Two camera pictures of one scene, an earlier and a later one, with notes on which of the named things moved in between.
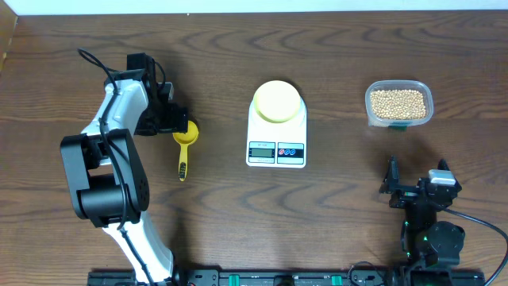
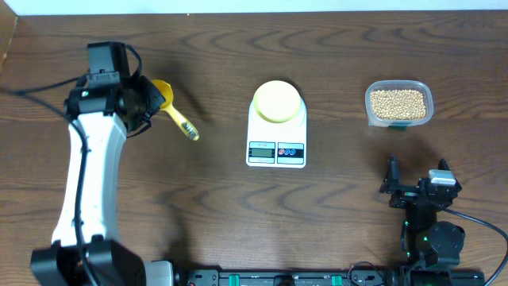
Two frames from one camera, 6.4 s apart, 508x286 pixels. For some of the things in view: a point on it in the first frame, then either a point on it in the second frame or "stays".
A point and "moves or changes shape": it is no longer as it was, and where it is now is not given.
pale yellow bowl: [276, 101] stays
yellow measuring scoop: [184, 140] moves or changes shape
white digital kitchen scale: [279, 144] stays
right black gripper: [391, 179] stays
